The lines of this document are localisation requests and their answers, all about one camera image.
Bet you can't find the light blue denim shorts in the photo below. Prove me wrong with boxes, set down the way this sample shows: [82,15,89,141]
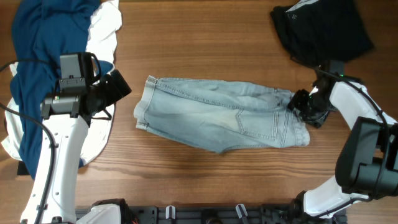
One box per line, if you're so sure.
[134,76,310,153]

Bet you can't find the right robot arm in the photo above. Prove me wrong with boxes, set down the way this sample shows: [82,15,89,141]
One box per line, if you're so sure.
[286,60,397,223]

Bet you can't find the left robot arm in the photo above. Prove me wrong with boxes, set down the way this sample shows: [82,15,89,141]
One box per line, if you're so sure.
[21,52,131,224]

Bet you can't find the white shirt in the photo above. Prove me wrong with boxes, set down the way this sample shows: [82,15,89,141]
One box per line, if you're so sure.
[1,0,122,165]

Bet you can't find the black folded garment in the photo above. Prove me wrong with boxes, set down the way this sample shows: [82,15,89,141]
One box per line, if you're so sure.
[270,0,374,67]

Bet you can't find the dark blue shirt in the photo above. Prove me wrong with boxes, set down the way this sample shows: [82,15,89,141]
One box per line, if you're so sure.
[9,0,114,180]

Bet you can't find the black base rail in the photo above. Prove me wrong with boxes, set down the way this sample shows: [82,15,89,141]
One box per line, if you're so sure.
[92,198,348,224]

